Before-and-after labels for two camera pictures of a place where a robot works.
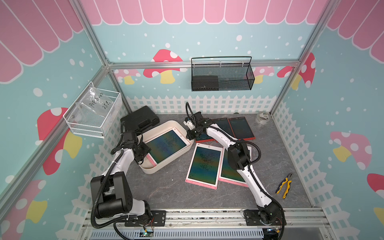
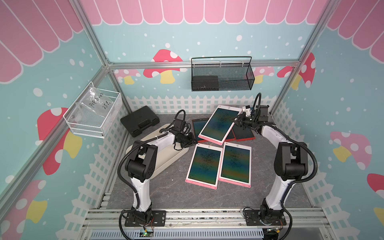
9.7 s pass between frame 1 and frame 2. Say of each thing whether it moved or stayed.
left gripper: moved
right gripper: moved
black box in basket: stayed
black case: stayed
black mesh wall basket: stayed
